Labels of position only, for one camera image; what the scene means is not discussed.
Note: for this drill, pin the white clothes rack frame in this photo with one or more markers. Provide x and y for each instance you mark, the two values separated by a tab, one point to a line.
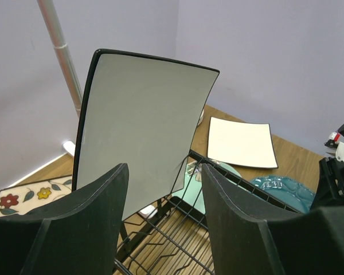
66	63

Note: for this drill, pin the teal rimmed plate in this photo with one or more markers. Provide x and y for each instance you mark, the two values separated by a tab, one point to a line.
291	192

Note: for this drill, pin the black wire dish rack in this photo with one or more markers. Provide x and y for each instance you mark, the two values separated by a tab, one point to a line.
174	237

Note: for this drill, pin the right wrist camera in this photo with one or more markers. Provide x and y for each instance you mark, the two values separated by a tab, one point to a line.
335	146

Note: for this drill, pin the grey square plate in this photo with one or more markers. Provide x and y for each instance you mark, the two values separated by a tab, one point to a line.
241	144

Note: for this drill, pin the large white square plate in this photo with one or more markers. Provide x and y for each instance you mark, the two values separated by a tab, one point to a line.
140	129

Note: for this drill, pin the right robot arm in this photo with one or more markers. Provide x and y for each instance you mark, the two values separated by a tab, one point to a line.
330	190

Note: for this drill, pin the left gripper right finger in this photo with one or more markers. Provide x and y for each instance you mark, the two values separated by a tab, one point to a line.
251	236

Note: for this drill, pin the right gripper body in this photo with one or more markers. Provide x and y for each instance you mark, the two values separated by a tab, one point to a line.
330	189

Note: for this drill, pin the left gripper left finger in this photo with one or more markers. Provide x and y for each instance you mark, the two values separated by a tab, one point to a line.
76	234

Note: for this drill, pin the mint green flower plate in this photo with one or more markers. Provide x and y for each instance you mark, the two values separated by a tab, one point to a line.
193	183

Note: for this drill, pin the flower square plate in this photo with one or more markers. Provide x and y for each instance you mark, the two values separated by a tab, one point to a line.
21	199

